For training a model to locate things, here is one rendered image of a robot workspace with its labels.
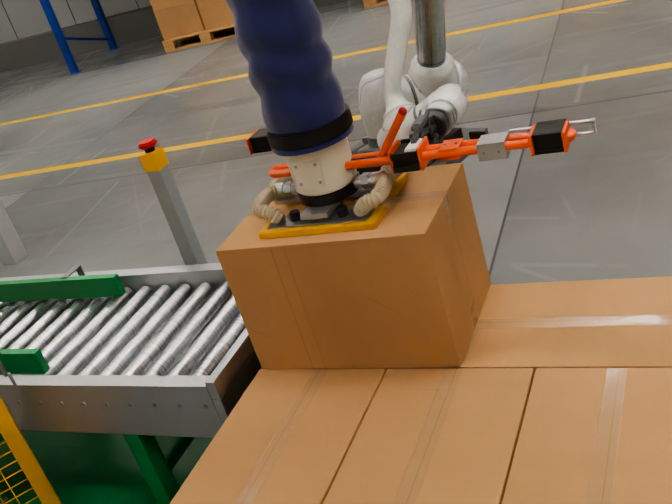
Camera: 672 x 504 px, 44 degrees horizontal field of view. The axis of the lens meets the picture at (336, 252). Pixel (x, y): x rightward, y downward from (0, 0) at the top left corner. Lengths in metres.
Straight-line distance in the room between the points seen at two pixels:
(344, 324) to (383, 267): 0.23
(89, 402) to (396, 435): 1.05
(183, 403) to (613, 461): 1.21
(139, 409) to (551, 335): 1.21
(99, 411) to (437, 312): 1.14
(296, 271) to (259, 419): 0.41
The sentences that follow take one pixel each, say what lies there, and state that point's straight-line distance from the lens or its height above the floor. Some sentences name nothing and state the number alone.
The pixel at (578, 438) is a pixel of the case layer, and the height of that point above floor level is 0.54.
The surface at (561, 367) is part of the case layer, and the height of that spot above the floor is 0.54.
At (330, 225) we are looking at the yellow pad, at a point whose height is 0.96.
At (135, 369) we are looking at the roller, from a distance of 2.73.
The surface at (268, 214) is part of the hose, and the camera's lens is 2.22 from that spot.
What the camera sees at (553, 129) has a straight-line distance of 2.00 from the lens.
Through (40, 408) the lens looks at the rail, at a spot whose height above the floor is 0.50.
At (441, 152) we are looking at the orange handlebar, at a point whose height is 1.08.
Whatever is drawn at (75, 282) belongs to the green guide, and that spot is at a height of 0.63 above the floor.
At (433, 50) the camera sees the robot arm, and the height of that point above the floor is 1.10.
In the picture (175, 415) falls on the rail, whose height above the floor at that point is 0.49.
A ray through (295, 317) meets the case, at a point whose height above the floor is 0.72.
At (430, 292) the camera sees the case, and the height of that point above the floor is 0.78.
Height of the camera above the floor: 1.83
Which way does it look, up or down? 26 degrees down
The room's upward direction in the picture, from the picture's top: 18 degrees counter-clockwise
